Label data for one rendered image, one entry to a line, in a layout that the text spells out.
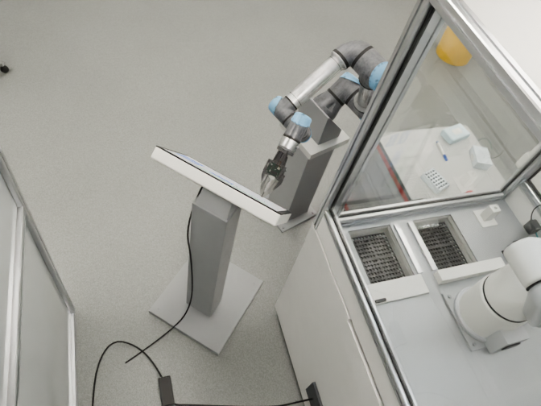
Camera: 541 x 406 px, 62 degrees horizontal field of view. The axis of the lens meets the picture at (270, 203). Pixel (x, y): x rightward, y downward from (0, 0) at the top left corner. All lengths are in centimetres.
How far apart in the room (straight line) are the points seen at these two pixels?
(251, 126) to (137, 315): 165
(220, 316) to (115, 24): 275
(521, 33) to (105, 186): 252
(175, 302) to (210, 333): 27
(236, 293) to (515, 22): 198
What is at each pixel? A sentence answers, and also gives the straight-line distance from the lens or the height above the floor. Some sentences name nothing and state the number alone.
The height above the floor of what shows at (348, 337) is 87.
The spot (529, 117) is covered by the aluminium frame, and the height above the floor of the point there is 197.
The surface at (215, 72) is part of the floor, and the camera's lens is 390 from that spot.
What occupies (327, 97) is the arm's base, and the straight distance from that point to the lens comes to 233.
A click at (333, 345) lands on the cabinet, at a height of 70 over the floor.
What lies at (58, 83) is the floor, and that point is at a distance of 380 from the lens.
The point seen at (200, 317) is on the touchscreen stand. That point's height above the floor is 4.
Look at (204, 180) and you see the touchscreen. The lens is 160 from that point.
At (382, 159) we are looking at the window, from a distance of 137.
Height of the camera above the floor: 245
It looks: 53 degrees down
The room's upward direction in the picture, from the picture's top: 17 degrees clockwise
